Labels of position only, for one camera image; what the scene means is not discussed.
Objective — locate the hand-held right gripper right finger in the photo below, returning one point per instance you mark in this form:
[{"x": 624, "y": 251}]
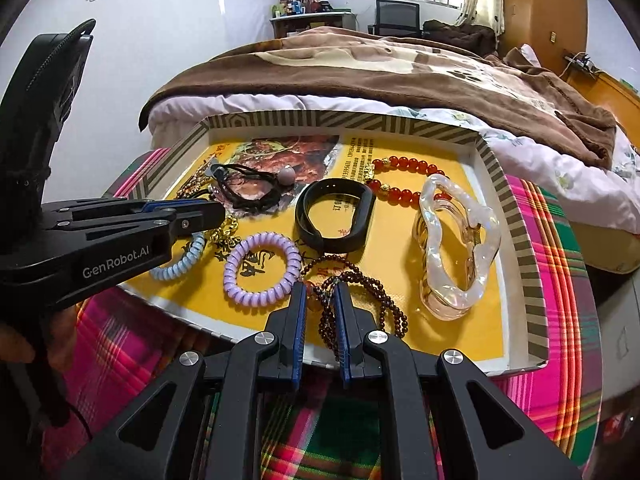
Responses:
[{"x": 341, "y": 340}]

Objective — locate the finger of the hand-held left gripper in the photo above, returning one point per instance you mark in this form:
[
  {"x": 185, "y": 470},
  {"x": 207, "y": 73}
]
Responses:
[
  {"x": 170, "y": 205},
  {"x": 200, "y": 217}
]

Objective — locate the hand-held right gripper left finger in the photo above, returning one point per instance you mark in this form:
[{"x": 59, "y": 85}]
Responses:
[{"x": 300, "y": 340}]

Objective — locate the striped cardboard box tray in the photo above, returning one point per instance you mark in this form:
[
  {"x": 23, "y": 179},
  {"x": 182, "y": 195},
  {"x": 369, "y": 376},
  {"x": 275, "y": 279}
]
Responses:
[{"x": 390, "y": 260}]

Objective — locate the black wristband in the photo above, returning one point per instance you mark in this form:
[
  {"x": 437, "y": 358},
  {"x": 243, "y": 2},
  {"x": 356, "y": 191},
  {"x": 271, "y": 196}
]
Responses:
[{"x": 340, "y": 242}]

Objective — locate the clear hair claw clip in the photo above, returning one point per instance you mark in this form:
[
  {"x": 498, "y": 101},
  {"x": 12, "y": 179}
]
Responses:
[{"x": 452, "y": 305}]

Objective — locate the person's left hand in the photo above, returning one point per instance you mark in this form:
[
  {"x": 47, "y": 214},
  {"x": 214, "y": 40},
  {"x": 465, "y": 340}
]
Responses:
[{"x": 25, "y": 340}]

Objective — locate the brown blanket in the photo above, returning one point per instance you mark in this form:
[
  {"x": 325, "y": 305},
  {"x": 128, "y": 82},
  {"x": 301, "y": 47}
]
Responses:
[{"x": 250, "y": 80}]

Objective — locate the desk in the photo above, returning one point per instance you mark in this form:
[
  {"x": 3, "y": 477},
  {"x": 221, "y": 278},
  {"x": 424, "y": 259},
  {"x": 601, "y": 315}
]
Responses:
[{"x": 310, "y": 15}]

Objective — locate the group of bottles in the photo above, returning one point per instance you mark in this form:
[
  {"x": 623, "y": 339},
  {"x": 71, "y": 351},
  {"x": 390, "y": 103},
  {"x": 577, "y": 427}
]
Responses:
[{"x": 295, "y": 7}]

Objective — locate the white floral bedsheet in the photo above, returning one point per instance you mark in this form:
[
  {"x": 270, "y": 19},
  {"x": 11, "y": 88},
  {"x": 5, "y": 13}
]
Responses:
[{"x": 575, "y": 190}]

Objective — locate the black office chair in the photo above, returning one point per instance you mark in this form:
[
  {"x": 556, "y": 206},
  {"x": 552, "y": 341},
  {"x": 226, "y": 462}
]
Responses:
[{"x": 397, "y": 15}]

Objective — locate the bed mattress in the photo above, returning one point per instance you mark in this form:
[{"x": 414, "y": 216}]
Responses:
[{"x": 615, "y": 250}]

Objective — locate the black red bag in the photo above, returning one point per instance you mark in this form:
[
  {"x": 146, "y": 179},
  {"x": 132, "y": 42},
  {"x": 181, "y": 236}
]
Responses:
[{"x": 620, "y": 422}]

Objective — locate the dark brown cloth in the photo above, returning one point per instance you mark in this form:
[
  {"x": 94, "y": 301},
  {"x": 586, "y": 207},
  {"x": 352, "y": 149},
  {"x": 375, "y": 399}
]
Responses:
[{"x": 460, "y": 35}]

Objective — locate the pillow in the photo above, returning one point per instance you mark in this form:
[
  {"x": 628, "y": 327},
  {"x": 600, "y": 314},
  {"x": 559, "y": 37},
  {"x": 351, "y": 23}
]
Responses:
[{"x": 525, "y": 55}]

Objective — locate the power strip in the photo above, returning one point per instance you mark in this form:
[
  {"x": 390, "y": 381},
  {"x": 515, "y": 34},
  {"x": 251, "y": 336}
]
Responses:
[{"x": 582, "y": 64}]

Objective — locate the wooden headboard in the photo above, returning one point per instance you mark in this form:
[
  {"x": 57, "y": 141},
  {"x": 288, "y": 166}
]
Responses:
[{"x": 615, "y": 92}]

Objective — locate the wooden wardrobe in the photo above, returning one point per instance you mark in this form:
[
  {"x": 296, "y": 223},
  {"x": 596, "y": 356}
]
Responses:
[{"x": 545, "y": 5}]

